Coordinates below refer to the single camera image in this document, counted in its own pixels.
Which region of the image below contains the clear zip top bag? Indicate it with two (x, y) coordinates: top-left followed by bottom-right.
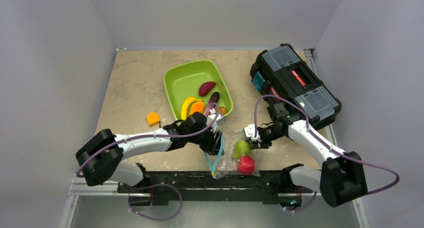
(204, 130), (260, 180)

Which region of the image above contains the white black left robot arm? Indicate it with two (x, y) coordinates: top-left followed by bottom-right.
(75, 112), (224, 193)

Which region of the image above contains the green plastic tray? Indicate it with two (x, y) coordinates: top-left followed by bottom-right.
(163, 60), (234, 120)

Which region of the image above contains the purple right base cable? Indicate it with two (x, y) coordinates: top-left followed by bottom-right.
(283, 191), (318, 213)

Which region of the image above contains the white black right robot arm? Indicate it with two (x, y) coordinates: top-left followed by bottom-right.
(243, 102), (368, 207)

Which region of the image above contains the red fake apple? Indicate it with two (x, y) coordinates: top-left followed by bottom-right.
(237, 155), (256, 175)

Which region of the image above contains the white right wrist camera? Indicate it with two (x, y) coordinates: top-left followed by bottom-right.
(243, 124), (261, 142)

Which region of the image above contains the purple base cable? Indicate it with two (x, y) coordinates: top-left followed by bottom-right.
(283, 191), (318, 213)
(127, 183), (183, 222)

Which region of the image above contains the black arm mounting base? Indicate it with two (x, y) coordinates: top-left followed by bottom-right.
(117, 168), (314, 208)

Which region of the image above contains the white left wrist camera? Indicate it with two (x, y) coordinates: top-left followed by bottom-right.
(206, 108), (226, 125)

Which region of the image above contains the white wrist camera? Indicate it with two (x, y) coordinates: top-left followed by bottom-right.
(206, 108), (226, 125)
(243, 124), (261, 142)

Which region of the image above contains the black plastic toolbox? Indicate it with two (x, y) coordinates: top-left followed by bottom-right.
(249, 43), (342, 130)

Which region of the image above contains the yellow fake banana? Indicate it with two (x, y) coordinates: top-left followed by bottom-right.
(180, 96), (202, 120)

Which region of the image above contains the purple fake eggplant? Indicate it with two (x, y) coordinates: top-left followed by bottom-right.
(203, 91), (221, 117)

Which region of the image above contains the green fake pear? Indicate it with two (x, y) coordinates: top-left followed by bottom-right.
(232, 140), (251, 160)

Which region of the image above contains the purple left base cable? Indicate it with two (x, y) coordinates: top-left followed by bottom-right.
(127, 183), (183, 222)

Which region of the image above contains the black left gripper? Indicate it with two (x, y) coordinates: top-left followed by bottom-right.
(187, 124), (224, 156)

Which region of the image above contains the brown fake kiwi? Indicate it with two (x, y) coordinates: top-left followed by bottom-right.
(218, 106), (228, 116)

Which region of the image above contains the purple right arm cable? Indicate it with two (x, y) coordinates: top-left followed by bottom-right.
(253, 94), (401, 196)

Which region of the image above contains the orange fake fruit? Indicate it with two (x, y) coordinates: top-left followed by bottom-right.
(188, 101), (205, 115)

